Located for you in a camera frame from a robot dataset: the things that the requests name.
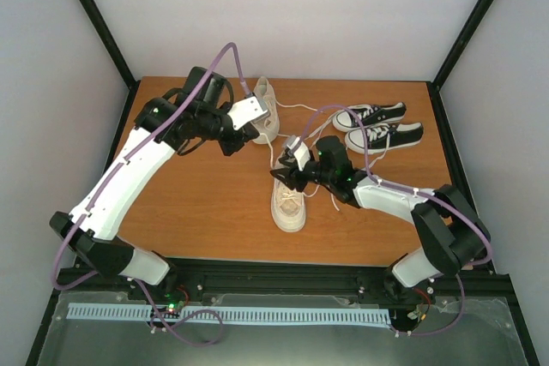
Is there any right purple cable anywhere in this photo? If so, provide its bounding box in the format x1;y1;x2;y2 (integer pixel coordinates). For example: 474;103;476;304
295;104;492;338

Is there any black canvas sneaker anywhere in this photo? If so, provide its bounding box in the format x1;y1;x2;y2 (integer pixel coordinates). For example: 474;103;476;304
344;123;425;159
308;102;407;138

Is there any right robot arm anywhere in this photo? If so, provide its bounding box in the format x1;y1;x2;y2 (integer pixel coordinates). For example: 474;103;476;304
271;135;492;302

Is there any light blue slotted cable duct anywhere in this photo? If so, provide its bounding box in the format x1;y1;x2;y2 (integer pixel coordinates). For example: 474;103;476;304
66;303;391;328

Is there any black canvas sneaker rear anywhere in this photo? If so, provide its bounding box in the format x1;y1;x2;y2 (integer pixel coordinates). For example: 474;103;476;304
308;102;407;138

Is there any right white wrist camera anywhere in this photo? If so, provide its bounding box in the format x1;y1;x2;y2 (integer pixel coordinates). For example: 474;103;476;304
282;135;311;171

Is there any black frame post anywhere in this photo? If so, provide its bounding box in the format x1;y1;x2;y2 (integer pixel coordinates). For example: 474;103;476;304
431;0;495;92
78;0;138;89

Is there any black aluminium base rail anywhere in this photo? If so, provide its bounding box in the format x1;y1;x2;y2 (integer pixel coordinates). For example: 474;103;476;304
55;254;514;303

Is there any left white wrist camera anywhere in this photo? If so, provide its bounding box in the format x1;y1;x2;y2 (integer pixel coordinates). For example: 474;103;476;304
227;95;270;130

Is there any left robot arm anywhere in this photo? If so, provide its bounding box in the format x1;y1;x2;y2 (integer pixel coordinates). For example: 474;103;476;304
49;67;269;300

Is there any right black frame post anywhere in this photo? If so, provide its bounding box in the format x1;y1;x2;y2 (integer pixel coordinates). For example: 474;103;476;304
431;0;495;92

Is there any black canvas sneaker front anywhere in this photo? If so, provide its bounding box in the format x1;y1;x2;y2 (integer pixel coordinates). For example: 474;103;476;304
344;123;425;159

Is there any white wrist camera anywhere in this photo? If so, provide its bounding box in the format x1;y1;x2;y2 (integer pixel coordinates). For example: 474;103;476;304
282;135;311;171
227;95;270;130

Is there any cream lace sneaker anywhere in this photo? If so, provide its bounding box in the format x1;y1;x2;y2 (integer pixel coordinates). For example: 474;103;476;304
270;178;319;233
250;75;325;145

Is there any left black frame post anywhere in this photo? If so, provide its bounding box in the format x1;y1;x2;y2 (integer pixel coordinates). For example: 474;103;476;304
78;0;138;89

